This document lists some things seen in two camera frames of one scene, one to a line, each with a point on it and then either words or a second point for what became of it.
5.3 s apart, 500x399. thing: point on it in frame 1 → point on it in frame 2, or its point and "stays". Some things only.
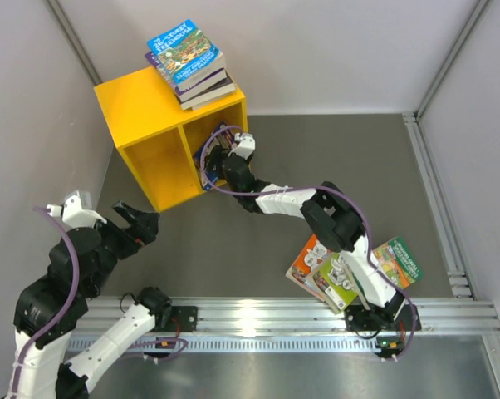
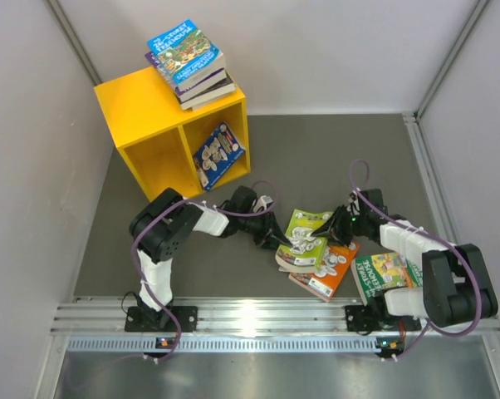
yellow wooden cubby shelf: (159, 140) stays
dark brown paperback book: (223, 87) stays
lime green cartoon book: (335, 283) → (307, 253)
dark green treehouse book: (396, 263) stays
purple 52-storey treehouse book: (190, 90) stays
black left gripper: (144, 228) → (269, 222)
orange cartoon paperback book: (311, 258) → (325, 283)
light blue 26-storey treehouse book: (185, 55) stays
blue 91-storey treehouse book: (206, 158) stays
